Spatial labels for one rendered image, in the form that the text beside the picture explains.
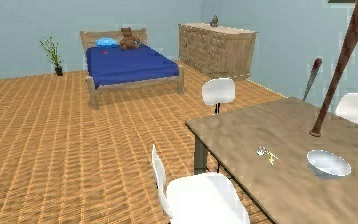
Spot white bowl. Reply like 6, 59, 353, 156
306, 149, 352, 180

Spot green house plant in pot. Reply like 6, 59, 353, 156
39, 36, 64, 77

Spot brown baseball bat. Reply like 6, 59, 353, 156
308, 0, 358, 138

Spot grey and red baseball bat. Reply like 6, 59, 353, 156
302, 57, 323, 102

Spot wooden table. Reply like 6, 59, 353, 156
184, 96, 358, 224

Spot brown teddy bear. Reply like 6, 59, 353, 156
119, 26, 142, 52

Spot wooden bed with blue cover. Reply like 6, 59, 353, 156
79, 27, 185, 111

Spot silver key ring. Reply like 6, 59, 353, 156
256, 145, 279, 166

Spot white chair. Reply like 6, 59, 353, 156
334, 92, 358, 130
201, 77, 236, 115
150, 143, 251, 224

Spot wooden chest of drawers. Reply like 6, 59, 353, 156
178, 22, 259, 81

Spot light blue pillow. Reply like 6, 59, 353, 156
95, 37, 118, 49

